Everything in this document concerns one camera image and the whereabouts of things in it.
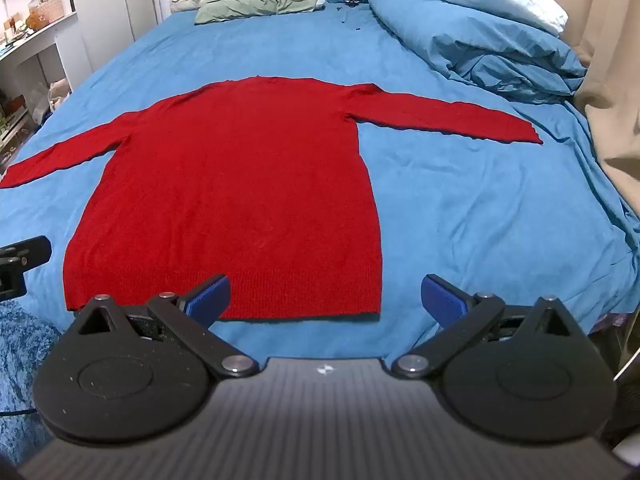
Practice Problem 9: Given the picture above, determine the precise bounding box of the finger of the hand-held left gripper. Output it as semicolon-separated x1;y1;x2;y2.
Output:
0;236;52;272

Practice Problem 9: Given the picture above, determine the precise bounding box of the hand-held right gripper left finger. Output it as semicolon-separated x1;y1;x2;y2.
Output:
63;274;260;380

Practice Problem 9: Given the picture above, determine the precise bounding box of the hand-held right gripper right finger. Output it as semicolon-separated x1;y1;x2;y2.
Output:
391;274;588;380

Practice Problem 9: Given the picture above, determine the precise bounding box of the red knit sweater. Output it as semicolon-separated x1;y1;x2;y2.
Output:
0;76;545;322

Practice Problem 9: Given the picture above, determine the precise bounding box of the blue fuzzy rug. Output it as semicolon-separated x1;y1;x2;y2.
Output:
0;302;63;467

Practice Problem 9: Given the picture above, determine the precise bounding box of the blue bed sheet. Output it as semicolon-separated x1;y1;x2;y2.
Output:
0;0;640;361

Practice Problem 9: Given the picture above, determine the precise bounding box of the white plastic bag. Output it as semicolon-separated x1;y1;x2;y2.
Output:
47;79;72;112

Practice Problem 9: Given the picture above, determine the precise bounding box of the white shelf desk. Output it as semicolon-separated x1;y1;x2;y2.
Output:
0;10;93;171

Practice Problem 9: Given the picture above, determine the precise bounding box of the woven basket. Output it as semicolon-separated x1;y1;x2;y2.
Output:
36;0;66;22

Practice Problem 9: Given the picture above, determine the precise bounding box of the white and grey wardrobe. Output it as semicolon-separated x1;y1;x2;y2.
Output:
65;0;168;73

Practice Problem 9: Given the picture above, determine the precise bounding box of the blue duvet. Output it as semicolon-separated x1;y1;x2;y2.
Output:
369;0;589;106

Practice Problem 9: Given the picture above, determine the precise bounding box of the beige curtain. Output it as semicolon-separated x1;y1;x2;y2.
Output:
500;0;640;201

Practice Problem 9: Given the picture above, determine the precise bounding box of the green pillow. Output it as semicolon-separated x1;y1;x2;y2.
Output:
194;0;326;26

